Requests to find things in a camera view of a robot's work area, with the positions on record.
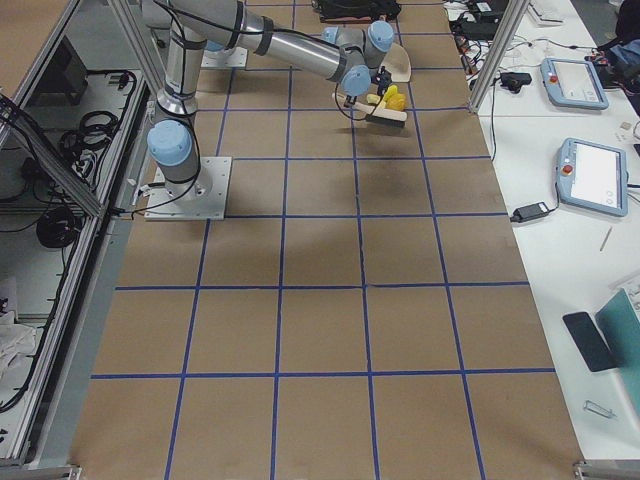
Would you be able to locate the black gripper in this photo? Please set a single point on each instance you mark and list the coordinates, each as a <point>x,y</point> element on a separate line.
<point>383,86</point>

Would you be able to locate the beige plastic dustpan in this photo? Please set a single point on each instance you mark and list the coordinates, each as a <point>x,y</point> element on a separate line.
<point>397,63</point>

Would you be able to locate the orange bread roll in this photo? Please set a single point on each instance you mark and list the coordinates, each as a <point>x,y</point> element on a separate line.
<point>396,102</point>

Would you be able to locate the white hand brush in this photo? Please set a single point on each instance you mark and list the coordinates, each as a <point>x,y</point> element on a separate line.
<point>374,114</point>

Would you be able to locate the black trash bin bag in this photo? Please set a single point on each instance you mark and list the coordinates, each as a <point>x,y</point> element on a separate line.
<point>352,10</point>

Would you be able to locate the black webcam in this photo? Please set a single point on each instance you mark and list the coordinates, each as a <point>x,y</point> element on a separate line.
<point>514,81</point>

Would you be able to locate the far teach pendant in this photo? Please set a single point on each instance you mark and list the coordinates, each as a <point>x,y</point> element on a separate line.
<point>573,84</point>

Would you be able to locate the teach pendant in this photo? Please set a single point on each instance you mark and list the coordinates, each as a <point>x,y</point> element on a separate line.
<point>573,84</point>
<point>592,176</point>

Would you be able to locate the black power brick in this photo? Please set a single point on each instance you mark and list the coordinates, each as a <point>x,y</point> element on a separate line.
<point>532,212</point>

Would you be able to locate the near teach pendant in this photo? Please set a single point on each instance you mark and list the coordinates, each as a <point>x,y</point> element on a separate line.
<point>592,176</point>

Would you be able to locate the grey pen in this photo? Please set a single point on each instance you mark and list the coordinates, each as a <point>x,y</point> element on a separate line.
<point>605,239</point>

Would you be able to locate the teal notebook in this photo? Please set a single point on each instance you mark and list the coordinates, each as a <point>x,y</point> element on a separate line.
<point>618,320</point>

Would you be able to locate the black smartphone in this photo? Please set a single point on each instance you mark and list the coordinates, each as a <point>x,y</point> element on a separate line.
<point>589,342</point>

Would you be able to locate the aluminium frame post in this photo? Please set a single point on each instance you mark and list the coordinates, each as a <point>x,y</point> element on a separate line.
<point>505,33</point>

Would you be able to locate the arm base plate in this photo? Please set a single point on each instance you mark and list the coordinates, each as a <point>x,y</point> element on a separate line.
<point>206,200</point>

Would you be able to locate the aluminium side frame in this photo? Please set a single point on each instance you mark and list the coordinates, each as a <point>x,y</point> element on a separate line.
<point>59,61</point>

